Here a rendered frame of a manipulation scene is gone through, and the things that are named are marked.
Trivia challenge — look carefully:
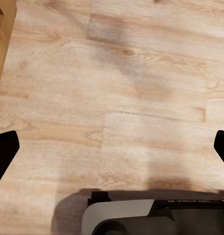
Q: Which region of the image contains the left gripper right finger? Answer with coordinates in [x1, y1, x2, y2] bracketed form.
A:
[214, 130, 224, 162]

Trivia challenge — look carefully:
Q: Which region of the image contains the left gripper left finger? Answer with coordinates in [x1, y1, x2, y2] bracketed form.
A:
[0, 130, 20, 179]

